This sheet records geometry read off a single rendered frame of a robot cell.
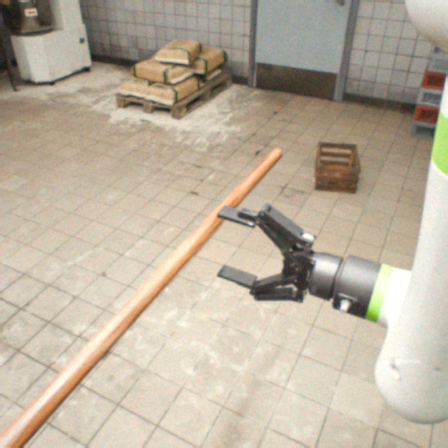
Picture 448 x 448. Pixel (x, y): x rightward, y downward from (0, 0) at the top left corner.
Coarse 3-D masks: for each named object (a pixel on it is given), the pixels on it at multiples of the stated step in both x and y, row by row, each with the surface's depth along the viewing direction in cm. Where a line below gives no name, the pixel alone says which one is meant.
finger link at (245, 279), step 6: (222, 270) 80; (228, 270) 80; (234, 270) 80; (240, 270) 80; (222, 276) 79; (228, 276) 79; (234, 276) 79; (240, 276) 79; (246, 276) 79; (252, 276) 79; (234, 282) 79; (240, 282) 78; (246, 282) 78; (252, 282) 78
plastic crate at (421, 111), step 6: (420, 108) 381; (426, 108) 379; (432, 108) 377; (438, 108) 375; (420, 114) 398; (426, 114) 398; (432, 114) 380; (438, 114) 399; (414, 120) 390; (420, 120) 387; (426, 120) 384; (432, 120) 384
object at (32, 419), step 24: (264, 168) 100; (240, 192) 90; (216, 216) 83; (192, 240) 77; (168, 264) 71; (144, 288) 67; (120, 312) 63; (96, 336) 59; (120, 336) 61; (72, 360) 56; (96, 360) 57; (48, 384) 53; (72, 384) 54; (48, 408) 51; (24, 432) 48
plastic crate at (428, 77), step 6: (426, 72) 365; (432, 72) 363; (426, 78) 368; (432, 78) 365; (438, 78) 391; (444, 78) 391; (426, 84) 372; (432, 84) 377; (438, 84) 377; (444, 84) 363; (438, 90) 368
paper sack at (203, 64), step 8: (216, 48) 480; (200, 56) 459; (208, 56) 462; (216, 56) 470; (224, 56) 487; (192, 64) 457; (200, 64) 454; (208, 64) 460; (216, 64) 474; (200, 72) 455
